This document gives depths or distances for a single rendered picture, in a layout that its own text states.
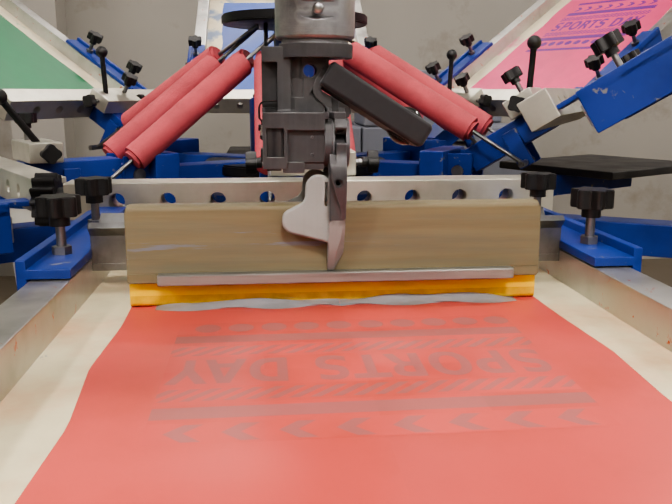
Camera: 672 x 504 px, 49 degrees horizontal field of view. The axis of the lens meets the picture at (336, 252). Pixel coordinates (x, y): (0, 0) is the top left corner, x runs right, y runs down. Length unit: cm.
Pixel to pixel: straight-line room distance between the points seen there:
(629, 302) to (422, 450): 32
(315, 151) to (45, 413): 33
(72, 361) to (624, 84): 85
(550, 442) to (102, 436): 27
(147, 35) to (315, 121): 426
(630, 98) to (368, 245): 56
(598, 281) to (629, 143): 476
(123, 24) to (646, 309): 447
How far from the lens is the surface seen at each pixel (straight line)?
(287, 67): 71
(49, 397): 56
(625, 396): 56
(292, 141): 70
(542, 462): 46
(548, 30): 247
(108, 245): 82
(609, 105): 117
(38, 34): 247
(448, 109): 145
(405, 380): 56
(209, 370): 58
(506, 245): 76
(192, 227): 72
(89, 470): 46
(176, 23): 491
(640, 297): 71
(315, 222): 71
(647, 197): 564
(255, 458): 45
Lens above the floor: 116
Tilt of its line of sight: 12 degrees down
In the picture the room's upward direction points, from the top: straight up
